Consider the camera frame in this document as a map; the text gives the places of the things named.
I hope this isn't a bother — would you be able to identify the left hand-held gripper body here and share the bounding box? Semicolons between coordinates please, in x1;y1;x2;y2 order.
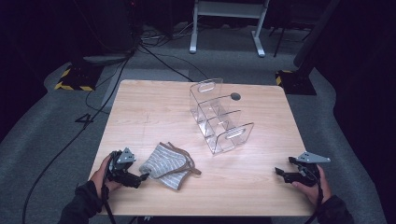
106;147;143;189

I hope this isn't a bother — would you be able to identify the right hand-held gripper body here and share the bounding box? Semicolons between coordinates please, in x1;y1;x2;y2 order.
292;151;332;188

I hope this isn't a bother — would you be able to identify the grey striped towel brown trim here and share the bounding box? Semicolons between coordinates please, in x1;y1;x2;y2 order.
138;141;203;191

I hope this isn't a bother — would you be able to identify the clear acrylic organizer box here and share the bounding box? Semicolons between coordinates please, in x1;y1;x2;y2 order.
189;77;255;156

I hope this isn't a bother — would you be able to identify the person's right hand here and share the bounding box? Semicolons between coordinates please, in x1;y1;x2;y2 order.
290;164;332;206

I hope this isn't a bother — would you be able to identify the person's left hand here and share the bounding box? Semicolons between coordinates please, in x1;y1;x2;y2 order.
90;154;122;200

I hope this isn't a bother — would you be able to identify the black yellow striped floor base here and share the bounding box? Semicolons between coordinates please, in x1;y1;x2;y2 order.
275;69;318;96
54;63;104;92

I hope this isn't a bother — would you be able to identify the grey flat stand base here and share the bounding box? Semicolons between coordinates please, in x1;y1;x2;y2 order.
82;54;132;66

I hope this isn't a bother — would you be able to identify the grey slanted pole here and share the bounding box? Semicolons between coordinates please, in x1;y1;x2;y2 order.
292;0;342;68

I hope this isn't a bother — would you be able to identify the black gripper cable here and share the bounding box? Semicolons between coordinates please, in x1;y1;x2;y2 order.
101;152;118;224
306;174;325;224

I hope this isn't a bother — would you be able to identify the long black floor cable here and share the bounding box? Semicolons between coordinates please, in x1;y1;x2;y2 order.
21;52;134;224

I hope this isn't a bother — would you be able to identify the thick black floor cable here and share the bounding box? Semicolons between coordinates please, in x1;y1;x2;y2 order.
138;43;195;83

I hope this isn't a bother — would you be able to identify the white metal stand frame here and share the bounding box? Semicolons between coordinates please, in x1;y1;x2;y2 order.
189;0;271;59

